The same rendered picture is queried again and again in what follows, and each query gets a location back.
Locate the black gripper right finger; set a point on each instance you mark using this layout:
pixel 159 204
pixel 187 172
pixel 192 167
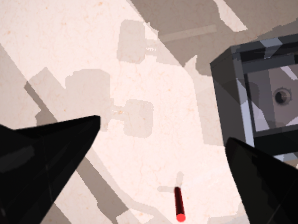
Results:
pixel 268 187

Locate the red peg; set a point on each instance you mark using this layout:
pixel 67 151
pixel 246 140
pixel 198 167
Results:
pixel 179 207

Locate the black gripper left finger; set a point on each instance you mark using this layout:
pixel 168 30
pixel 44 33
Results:
pixel 36 163

